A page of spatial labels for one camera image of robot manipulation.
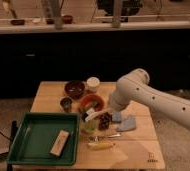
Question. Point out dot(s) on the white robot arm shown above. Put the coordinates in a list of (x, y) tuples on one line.
[(135, 86)]

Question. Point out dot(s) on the purple bowl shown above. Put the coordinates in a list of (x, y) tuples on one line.
[(75, 89)]

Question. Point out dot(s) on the brown bowl on shelf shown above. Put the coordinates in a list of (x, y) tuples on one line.
[(67, 19)]

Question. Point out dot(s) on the white cup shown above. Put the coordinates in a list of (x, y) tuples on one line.
[(93, 84)]

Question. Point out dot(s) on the orange plate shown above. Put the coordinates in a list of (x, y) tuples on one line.
[(90, 98)]

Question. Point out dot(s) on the small grey cup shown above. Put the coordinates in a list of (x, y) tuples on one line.
[(66, 104)]

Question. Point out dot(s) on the bunch of dark grapes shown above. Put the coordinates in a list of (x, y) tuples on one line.
[(104, 121)]

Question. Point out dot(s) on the green cup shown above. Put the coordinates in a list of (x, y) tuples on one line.
[(90, 126)]

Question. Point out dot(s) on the blue-grey cloth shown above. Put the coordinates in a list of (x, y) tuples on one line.
[(127, 124)]

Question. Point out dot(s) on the metal fork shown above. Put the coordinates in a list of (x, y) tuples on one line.
[(98, 138)]

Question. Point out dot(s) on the yellow corn cob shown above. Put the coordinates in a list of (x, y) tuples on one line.
[(100, 145)]

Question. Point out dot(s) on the wooden table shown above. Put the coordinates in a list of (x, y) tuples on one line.
[(137, 149)]

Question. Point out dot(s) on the wooden block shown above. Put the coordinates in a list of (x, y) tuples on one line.
[(59, 143)]

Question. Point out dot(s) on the green plastic tray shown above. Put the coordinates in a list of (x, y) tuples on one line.
[(36, 135)]

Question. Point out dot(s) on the dark red dish on shelf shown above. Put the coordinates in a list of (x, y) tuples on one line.
[(17, 22)]

